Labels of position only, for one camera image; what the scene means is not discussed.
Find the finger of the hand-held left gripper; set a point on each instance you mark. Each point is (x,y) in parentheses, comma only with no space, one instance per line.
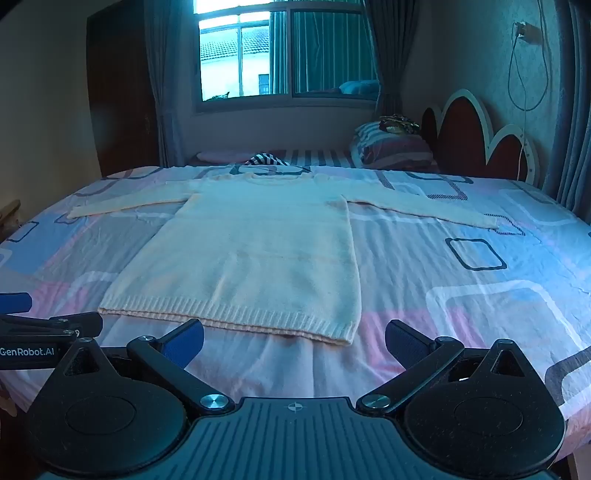
(69,325)
(16,303)

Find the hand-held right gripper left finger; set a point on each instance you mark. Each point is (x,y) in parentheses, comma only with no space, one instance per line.
(183,344)

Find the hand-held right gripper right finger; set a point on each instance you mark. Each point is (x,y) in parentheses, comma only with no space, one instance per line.
(405,344)

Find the cream knitted sweater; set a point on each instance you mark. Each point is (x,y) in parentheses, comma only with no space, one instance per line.
(258,258)

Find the printed pastel quilt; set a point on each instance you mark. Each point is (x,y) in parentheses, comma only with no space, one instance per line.
(461,295)

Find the wooden cabinet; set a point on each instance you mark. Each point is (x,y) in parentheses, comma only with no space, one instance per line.
(9,218)

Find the pink pillow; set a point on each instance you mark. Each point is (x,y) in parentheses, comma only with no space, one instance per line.
(221,156)

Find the striped pillow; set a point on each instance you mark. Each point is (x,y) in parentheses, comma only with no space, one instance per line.
(392,148)

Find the black white striped cloth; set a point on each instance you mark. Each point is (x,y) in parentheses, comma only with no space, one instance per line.
(265,159)

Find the red white scalloped headboard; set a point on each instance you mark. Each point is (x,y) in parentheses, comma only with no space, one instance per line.
(461,134)

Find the dark wooden door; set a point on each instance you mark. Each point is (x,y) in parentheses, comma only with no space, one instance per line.
(120,101)

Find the light blue cloth bundle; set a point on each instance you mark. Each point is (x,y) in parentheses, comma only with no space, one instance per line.
(360,86)

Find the grey window curtain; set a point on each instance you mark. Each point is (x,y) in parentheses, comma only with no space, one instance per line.
(171,69)
(392,55)

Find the sliding glass window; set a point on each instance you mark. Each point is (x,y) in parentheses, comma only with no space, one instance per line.
(240,55)

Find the grey wall curtain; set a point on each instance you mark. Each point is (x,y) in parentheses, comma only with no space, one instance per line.
(575,115)

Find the wall socket with charger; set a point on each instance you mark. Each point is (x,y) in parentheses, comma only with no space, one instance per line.
(527,31)

